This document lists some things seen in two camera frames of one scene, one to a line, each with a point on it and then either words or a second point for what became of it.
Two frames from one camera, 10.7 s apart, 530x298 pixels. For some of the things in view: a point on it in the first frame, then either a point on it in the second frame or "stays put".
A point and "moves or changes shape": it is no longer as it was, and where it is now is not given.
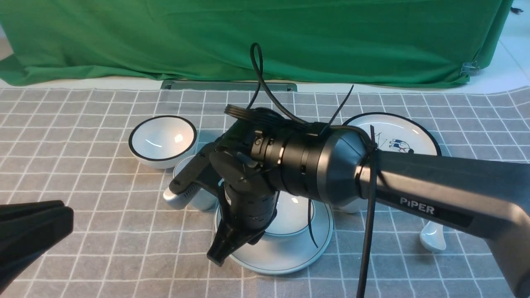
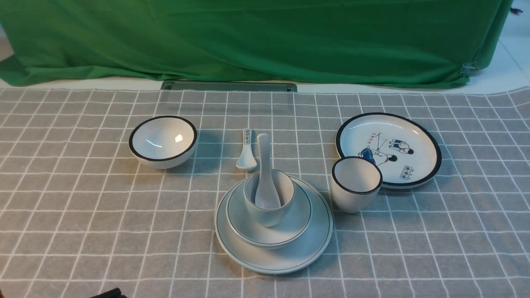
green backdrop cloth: (422, 42) stays put
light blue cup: (203, 199) moves or changes shape
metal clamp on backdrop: (469, 68) stays put
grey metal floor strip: (226, 85) stays put
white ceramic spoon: (432, 236) moves or changes shape
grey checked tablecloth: (72, 145) stays put
